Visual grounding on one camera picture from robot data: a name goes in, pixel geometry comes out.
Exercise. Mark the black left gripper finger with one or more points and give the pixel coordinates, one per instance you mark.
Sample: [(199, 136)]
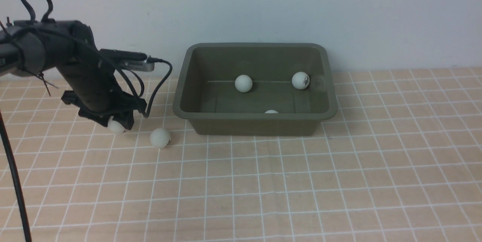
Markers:
[(126, 119), (101, 120)]

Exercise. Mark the olive green plastic bin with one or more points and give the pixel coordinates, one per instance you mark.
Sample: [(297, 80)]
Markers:
[(207, 98)]

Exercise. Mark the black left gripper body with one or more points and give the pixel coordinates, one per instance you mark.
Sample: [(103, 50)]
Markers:
[(95, 91)]

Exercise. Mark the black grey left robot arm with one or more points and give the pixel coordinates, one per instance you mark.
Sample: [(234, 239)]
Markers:
[(68, 46)]

